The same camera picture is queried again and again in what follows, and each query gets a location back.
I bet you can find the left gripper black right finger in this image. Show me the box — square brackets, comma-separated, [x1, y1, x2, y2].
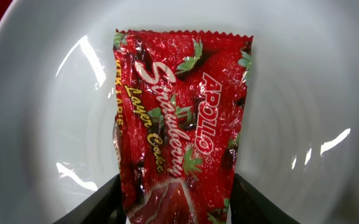
[230, 173, 299, 224]

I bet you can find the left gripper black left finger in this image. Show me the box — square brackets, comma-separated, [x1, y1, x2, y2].
[54, 174, 126, 224]

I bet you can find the red strawberry cake wrapper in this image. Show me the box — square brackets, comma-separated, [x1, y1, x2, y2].
[113, 30, 253, 223]

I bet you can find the large light blue plate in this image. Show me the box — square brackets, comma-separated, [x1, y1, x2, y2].
[0, 1, 359, 223]

